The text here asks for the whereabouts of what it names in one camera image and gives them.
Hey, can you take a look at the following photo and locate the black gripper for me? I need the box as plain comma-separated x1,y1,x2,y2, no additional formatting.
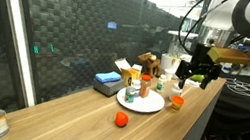
172,40,227,96

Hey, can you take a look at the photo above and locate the small orange cup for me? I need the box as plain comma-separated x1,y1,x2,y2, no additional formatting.
169,95,186,115

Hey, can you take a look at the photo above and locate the slim white bottle green label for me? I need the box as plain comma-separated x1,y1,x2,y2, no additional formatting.
155,73,169,94

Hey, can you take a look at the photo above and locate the spice bottle orange lid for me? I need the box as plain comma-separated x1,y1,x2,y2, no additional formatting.
137,74,153,100

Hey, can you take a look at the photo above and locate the white bottle purple label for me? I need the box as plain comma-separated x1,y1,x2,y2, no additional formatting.
129,78,143,98

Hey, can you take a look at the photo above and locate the small green labelled jar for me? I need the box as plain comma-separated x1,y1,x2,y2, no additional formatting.
123,85,137,105

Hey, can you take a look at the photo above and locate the brown moose plushie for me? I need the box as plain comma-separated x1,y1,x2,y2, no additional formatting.
133,50,164,79

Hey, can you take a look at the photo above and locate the white paper plate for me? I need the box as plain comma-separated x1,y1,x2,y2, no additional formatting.
114,83,168,117

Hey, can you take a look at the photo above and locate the green round fruit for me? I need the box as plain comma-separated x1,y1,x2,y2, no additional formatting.
189,72,207,85

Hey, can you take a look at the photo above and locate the white crumpled paper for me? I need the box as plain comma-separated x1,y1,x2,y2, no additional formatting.
182,78,202,90

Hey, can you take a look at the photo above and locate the white paper cup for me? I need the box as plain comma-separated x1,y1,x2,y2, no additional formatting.
163,67,176,84

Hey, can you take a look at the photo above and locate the white bucket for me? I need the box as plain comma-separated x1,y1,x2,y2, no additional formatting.
158,52,183,75

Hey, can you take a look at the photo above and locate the open yellow cardboard box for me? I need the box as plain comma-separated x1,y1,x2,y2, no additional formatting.
111,56,145,90

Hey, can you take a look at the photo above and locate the red tomato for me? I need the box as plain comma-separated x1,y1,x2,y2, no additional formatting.
113,110,131,129

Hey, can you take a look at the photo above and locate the blue folded cloth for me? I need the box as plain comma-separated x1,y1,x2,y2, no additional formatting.
94,68,123,87

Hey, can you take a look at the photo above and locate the grey foam block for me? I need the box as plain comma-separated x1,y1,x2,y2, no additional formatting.
91,74,126,100

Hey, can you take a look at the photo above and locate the white coiled cable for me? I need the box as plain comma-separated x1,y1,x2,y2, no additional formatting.
223,77,250,98

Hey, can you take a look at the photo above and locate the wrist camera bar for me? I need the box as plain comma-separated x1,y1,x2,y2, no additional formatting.
205,43,250,69

